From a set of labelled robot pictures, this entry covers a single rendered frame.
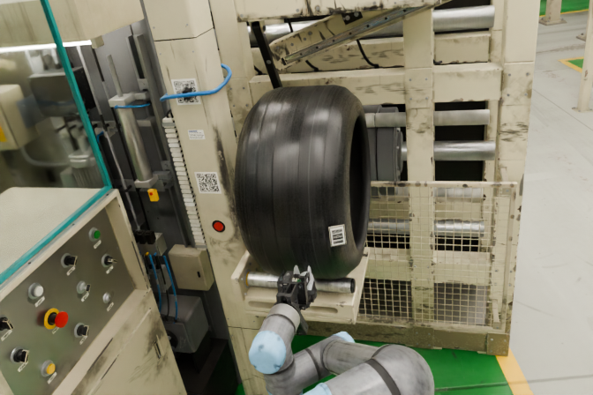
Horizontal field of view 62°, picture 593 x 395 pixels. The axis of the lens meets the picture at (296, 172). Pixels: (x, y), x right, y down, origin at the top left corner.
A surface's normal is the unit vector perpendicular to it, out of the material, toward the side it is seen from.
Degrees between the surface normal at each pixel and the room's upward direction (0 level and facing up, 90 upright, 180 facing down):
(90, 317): 90
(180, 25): 90
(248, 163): 54
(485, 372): 0
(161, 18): 90
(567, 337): 0
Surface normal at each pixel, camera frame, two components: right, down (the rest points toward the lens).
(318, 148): 0.00, -0.29
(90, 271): 0.96, 0.00
